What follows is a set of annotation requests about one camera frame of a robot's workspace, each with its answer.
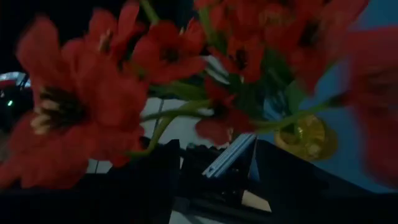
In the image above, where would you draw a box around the yellow glass vase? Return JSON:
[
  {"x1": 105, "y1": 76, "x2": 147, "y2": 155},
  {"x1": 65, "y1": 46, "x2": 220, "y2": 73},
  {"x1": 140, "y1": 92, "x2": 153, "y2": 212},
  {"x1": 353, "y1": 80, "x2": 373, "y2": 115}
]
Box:
[{"x1": 273, "y1": 114, "x2": 339, "y2": 162}]

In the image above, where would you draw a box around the silver aluminium extrusion bar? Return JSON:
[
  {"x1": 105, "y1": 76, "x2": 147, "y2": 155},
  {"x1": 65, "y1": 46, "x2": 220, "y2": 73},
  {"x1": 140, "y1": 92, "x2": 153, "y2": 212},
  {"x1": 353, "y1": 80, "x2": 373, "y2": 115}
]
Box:
[{"x1": 201, "y1": 133, "x2": 257, "y2": 179}]

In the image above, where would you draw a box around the red artificial flower bunch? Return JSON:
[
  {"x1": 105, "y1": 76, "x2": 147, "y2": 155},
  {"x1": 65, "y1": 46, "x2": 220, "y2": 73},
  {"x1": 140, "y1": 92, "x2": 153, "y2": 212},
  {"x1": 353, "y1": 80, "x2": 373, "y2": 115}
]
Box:
[{"x1": 0, "y1": 0, "x2": 398, "y2": 190}]

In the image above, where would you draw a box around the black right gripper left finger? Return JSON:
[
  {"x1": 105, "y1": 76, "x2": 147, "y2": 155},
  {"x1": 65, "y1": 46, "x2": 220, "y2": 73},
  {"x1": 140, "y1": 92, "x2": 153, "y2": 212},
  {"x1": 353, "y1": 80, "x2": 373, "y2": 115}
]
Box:
[{"x1": 0, "y1": 139, "x2": 181, "y2": 224}]

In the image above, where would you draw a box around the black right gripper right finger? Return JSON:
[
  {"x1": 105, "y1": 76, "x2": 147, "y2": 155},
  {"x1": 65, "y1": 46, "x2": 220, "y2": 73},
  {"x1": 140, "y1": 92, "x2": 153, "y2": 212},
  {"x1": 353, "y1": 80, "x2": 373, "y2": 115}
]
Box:
[{"x1": 254, "y1": 139, "x2": 398, "y2": 224}]

